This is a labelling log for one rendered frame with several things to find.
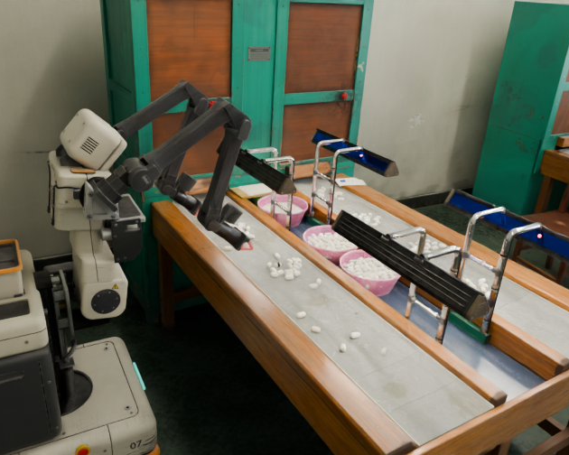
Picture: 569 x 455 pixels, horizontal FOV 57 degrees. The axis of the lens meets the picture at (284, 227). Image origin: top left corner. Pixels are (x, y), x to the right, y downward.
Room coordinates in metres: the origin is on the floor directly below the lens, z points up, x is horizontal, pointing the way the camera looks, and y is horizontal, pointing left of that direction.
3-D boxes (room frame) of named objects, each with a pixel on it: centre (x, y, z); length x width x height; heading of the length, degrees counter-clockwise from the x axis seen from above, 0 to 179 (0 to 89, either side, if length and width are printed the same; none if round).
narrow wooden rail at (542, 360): (2.14, -0.45, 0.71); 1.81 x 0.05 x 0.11; 33
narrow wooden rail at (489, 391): (1.96, -0.17, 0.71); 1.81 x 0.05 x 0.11; 33
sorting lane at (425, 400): (1.87, -0.03, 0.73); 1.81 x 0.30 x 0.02; 33
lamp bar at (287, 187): (2.27, 0.16, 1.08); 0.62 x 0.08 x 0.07; 33
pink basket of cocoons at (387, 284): (1.95, -0.37, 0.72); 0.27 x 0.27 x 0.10
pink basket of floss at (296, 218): (2.56, 0.02, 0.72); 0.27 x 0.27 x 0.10
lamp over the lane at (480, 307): (1.45, -0.36, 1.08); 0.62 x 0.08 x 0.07; 33
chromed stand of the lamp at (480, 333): (1.71, -0.77, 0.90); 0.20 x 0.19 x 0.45; 33
